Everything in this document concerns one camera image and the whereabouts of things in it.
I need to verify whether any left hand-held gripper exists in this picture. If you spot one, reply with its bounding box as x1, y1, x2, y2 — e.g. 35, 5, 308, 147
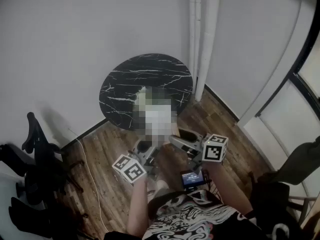
111, 138, 161, 184

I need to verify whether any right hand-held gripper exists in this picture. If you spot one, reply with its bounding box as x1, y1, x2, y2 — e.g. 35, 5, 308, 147
169, 128, 229, 171

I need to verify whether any white printed card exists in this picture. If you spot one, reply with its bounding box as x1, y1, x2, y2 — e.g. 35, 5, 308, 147
133, 85, 181, 146

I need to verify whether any person's left forearm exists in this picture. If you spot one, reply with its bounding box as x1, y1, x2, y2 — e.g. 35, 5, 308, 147
126, 176, 151, 238

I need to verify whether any person's right forearm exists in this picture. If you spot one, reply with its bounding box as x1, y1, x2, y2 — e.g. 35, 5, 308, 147
202, 161, 254, 217

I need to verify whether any round black marble table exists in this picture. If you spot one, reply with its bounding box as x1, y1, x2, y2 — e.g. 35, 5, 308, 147
98, 53, 194, 131

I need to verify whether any small black screen device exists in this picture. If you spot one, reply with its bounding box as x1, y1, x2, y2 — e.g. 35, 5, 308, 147
180, 170, 206, 191

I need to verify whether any black printed shirt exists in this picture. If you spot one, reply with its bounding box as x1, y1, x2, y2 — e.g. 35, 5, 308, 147
103, 188, 305, 240

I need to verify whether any thick white pipe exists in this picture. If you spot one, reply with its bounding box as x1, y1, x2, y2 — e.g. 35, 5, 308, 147
194, 0, 221, 103

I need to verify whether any black framed window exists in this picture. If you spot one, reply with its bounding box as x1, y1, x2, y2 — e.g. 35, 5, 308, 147
254, 40, 320, 187

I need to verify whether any thin white pipe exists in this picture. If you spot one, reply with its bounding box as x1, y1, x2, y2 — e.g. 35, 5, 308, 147
188, 0, 197, 74
194, 0, 203, 81

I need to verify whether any black office chair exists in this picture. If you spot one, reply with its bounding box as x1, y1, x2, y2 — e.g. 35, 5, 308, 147
0, 111, 87, 240

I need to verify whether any dark hanging cloth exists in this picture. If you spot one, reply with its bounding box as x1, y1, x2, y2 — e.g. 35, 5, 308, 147
271, 135, 320, 186

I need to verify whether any white floor cable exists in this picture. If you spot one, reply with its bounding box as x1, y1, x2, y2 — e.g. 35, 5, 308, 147
67, 127, 109, 233

